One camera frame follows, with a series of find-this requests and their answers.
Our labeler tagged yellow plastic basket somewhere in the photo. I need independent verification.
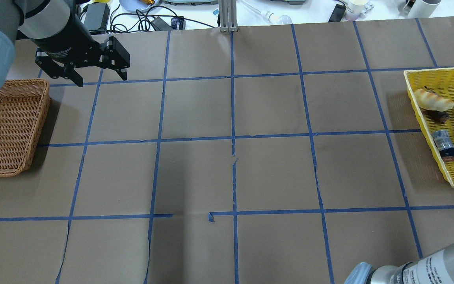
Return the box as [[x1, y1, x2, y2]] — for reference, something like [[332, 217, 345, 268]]
[[403, 65, 454, 188]]

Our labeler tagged white paper cup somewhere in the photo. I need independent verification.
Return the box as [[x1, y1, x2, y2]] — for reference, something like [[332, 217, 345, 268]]
[[344, 0, 369, 21]]

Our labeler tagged black power adapter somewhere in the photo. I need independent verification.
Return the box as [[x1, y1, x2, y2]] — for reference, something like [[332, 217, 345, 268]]
[[82, 2, 110, 35]]

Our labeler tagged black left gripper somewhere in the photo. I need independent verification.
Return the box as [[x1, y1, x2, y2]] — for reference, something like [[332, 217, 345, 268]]
[[35, 16, 131, 88]]

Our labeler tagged toy bread loaf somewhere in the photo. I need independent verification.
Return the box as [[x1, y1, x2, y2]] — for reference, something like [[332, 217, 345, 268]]
[[413, 89, 454, 112]]

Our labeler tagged small dark bottle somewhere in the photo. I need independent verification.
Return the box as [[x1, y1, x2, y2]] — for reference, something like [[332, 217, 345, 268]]
[[431, 130, 454, 162]]

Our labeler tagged light bulb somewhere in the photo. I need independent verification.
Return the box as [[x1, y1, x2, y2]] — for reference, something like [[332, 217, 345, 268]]
[[263, 11, 292, 25]]

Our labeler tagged blue plate with brass part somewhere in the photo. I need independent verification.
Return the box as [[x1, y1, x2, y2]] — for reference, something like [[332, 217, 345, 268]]
[[119, 0, 160, 13]]

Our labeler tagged aluminium frame post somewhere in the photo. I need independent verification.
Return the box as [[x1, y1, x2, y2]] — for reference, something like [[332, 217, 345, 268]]
[[218, 0, 238, 32]]

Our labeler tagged brown toy piece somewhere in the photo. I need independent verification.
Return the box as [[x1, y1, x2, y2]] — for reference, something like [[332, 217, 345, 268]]
[[426, 110, 449, 125]]

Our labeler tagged brown wicker basket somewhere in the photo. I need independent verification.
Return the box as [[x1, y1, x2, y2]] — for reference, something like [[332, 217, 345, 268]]
[[0, 78, 51, 178]]

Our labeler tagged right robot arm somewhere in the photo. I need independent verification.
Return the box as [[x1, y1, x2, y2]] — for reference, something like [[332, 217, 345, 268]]
[[345, 99, 454, 284]]

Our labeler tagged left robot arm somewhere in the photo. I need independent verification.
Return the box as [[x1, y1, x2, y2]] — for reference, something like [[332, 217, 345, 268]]
[[0, 0, 131, 89]]

